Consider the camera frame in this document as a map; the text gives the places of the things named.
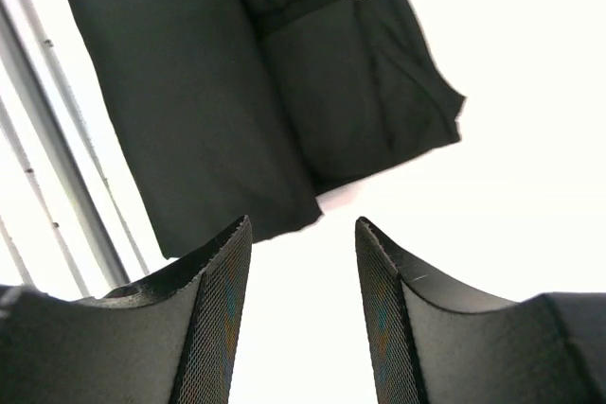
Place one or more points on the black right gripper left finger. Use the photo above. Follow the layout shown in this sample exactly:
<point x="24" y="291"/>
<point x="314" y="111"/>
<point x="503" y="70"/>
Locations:
<point x="169" y="337"/>

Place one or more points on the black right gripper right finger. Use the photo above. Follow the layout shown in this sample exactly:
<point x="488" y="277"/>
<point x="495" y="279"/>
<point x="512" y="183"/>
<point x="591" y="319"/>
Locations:
<point x="435" y="339"/>

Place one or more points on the black t-shirt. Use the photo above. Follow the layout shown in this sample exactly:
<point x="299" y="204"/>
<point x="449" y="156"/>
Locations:
<point x="254" y="108"/>

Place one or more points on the aluminium mounting rail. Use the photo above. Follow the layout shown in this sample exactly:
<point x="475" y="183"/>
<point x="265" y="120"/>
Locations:
<point x="72" y="222"/>

